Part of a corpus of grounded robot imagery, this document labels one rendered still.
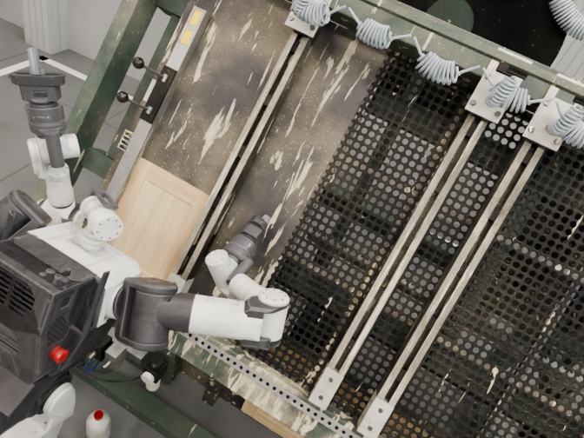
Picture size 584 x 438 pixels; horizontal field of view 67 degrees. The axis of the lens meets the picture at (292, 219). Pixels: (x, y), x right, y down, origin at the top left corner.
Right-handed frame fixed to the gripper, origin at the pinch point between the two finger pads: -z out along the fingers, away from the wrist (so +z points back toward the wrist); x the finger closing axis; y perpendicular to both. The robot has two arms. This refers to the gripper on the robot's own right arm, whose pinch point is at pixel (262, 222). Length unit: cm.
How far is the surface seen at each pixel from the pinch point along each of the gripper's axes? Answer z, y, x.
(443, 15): -91, -16, 45
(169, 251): 14.9, 25.4, -20.9
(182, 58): -26, 51, 24
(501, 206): -27, -61, 28
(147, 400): 40, 19, -103
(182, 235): 9.8, 23.9, -15.5
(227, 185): -4.7, 17.2, 2.0
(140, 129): -6, 54, 4
